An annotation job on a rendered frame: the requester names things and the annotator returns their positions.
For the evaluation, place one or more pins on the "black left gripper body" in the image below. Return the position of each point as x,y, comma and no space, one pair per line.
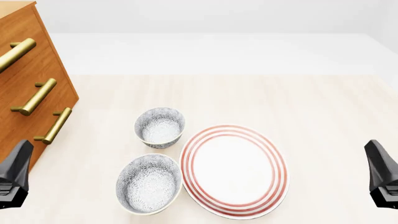
11,196

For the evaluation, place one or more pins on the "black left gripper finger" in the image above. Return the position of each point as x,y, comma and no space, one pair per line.
18,163

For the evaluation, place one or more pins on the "wooden cabinet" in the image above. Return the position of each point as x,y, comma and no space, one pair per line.
46,70

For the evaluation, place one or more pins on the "large grey patterned bowl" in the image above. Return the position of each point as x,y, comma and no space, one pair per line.
149,184

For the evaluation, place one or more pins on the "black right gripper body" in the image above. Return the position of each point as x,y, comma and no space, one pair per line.
387,197

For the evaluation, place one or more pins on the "small wooden drawer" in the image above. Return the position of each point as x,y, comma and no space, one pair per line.
31,126

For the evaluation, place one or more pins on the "white plate with red rings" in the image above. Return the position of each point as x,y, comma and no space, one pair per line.
233,171

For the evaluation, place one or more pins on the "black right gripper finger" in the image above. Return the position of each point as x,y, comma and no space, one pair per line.
381,165

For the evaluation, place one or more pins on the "small grey patterned bowl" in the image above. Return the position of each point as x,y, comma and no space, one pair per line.
160,128

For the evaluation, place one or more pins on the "medium wooden drawer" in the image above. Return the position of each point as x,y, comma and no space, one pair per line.
53,98

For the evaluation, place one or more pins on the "large wooden drawer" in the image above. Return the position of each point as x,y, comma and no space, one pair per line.
37,58

